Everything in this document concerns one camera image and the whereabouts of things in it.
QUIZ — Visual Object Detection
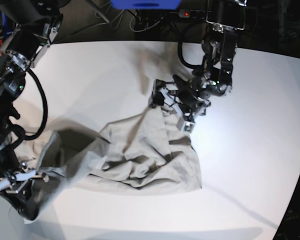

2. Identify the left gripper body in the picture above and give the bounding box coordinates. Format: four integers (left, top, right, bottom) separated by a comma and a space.
157, 80, 211, 133

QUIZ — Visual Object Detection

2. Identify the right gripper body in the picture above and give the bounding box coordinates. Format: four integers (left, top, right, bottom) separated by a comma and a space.
0, 164, 50, 205

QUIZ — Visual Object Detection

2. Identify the beige t-shirt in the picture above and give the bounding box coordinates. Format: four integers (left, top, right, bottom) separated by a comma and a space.
16, 107, 202, 213

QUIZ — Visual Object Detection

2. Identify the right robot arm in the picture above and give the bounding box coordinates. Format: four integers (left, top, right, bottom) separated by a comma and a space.
0, 0, 63, 221

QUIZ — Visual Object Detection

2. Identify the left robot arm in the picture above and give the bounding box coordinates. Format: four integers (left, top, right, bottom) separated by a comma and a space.
148, 0, 247, 133

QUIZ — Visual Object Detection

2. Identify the blue box top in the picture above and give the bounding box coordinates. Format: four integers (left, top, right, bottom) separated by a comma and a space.
111, 0, 182, 10

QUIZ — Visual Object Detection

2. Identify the black power strip red switch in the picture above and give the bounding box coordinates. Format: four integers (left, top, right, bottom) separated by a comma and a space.
178, 9, 207, 20

